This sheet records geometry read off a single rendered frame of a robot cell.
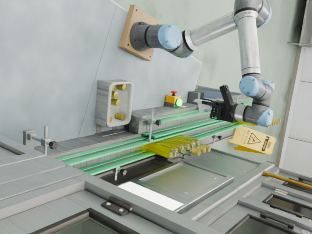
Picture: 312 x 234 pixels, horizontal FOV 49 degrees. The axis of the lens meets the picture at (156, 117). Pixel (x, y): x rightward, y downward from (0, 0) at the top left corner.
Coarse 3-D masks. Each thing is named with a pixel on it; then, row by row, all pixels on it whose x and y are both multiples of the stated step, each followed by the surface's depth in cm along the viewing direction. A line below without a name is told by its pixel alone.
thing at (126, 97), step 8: (128, 88) 179; (120, 96) 182; (128, 96) 180; (120, 104) 183; (128, 104) 180; (112, 112) 180; (120, 112) 184; (128, 112) 181; (112, 120) 178; (120, 120) 181; (128, 120) 181
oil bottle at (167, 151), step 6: (150, 144) 183; (156, 144) 181; (162, 144) 181; (168, 144) 182; (150, 150) 184; (156, 150) 181; (162, 150) 179; (168, 150) 177; (174, 150) 176; (168, 156) 177; (174, 156) 177
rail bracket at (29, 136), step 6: (24, 132) 131; (30, 132) 132; (24, 138) 131; (30, 138) 130; (36, 138) 129; (42, 138) 126; (48, 138) 126; (24, 144) 132; (30, 144) 133; (42, 144) 126; (48, 144) 124; (54, 144) 123
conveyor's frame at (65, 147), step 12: (240, 96) 303; (156, 108) 209; (168, 108) 213; (192, 108) 224; (132, 132) 185; (60, 144) 153; (72, 144) 155; (84, 144) 157; (96, 144) 160; (108, 144) 166; (60, 156) 144
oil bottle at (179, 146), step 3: (159, 141) 187; (162, 141) 186; (165, 141) 186; (168, 141) 187; (171, 141) 188; (171, 144) 183; (174, 144) 182; (177, 144) 183; (180, 144) 183; (177, 147) 180; (180, 147) 181; (183, 147) 182; (180, 150) 180
